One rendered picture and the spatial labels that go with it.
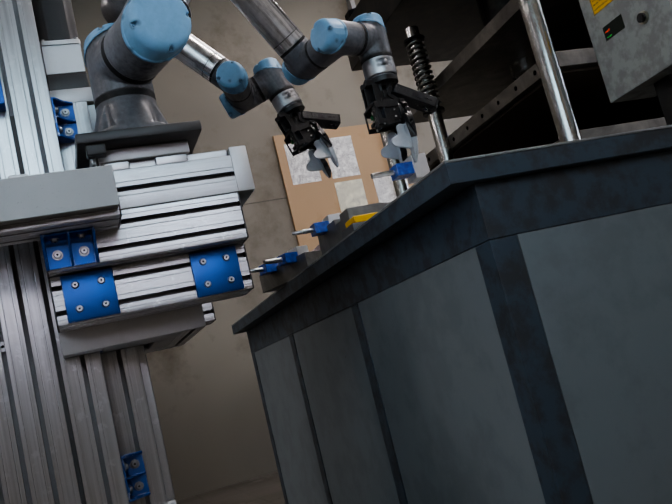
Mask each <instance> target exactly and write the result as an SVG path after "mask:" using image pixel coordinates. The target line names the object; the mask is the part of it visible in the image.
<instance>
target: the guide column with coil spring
mask: <svg viewBox="0 0 672 504"><path fill-rule="evenodd" d="M404 32H405V36H406V39H407V38H408V37H410V36H413V35H418V34H420V33H419V30H418V27H417V26H410V27H408V28H406V29H405V30H404ZM419 44H422V41H419V42H415V43H413V44H411V45H410V46H409V49H410V48H412V47H414V46H416V45H419ZM423 54H425V51H423V52H419V53H417V54H415V55H413V56H412V57H411V58H412V59H414V58H415V57H417V56H419V55H423ZM425 59H426V56H425V57H421V58H418V59H416V60H415V61H414V62H413V65H414V64H415V63H417V62H419V61H421V60H425ZM427 64H428V62H422V63H420V64H418V65H416V66H415V67H414V69H415V70H416V69H417V68H418V67H420V66H423V65H427ZM425 70H430V69H429V67H424V68H422V69H419V70H418V71H417V72H416V75H417V74H418V73H420V72H422V71H425ZM427 75H431V73H430V72H426V73H423V74H421V75H420V76H418V77H417V80H419V79H420V78H422V77H424V76H427ZM429 80H432V77H429V78H425V79H423V80H421V81H420V82H419V85H420V84H422V83H424V82H426V81H429ZM431 85H434V84H433V82H431V83H427V84H425V85H423V86H421V87H420V91H421V90H422V89H424V88H426V87H428V86H431ZM427 116H428V120H429V124H430V127H431V131H432V135H433V138H434V142H435V146H436V149H437V153H438V157H439V160H440V164H441V163H442V162H443V161H445V160H451V159H454V156H453V153H452V149H451V146H450V143H449V139H448V135H447V131H446V127H445V124H444V120H443V117H442V113H441V111H434V112H433V113H432V114H428V115H427Z"/></svg>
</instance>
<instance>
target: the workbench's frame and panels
mask: <svg viewBox="0 0 672 504"><path fill-rule="evenodd" d="M232 330H233V334H234V335H235V334H239V333H244V332H247V336H248V340H249V345H250V349H251V353H252V358H253V362H254V367H255V371H256V376H257V380H258V385H259V389H260V394H261V398H262V402H263V407H264V411H265V416H266V420H267V425H268V429H269V434H270V438H271V442H272V447H273V451H274V456H275V460H276V465H277V469H278V474H279V478H280V482H281V487H282V491H283V496H284V500H285V504H672V127H670V128H664V129H658V130H652V131H645V132H639V133H633V134H626V135H620V136H614V137H608V138H601V139H595V140H589V141H582V142H576V143H570V144H564V145H557V146H551V147H545V148H538V149H532V150H526V151H520V152H513V153H507V154H501V155H494V156H488V157H482V158H476V159H469V160H463V161H457V162H450V163H445V164H444V165H443V166H441V167H440V168H439V169H437V170H436V171H435V172H433V173H432V174H431V175H429V176H428V177H427V178H426V179H424V180H423V181H422V182H420V183H419V184H418V185H416V186H415V187H414V188H412V189H411V190H410V191H409V192H407V193H406V194H405V195H403V196H402V197H401V198H399V199H398V200H397V201H395V202H394V203H393V204H392V205H390V206H389V207H388V208H386V209H385V210H384V211H382V212H381V213H380V214H378V215H377V216H376V217H375V218H373V219H372V220H371V221H369V222H368V223H367V224H365V225H364V226H363V227H361V228H360V229H359V230H358V231H356V232H355V233H354V234H352V235H351V236H350V237H348V238H347V239H346V240H344V241H343V242H342V243H340V244H339V245H338V246H337V247H335V248H334V249H333V250H331V251H330V252H329V253H327V254H326V255H325V256H323V257H322V258H321V259H320V260H318V261H317V262H316V263H314V264H313V265H312V266H310V267H309V268H308V269H306V270H305V271H304V272H303V273H301V274H300V275H299V276H297V277H296V278H295V279H293V280H292V281H291V282H289V283H288V284H287V285H286V286H284V287H283V288H282V289H280V290H279V291H278V292H276V293H275V294H274V295H272V296H271V297H270V298H269V299H267V300H266V301H265V302H263V303H262V304H261V305H259V306H258V307H257V308H255V309H254V310H253V311H251V312H250V313H249V314H248V315H246V316H245V317H244V318H242V319H241V320H240V321H238V322H237V323H236V324H234V325H233V326H232Z"/></svg>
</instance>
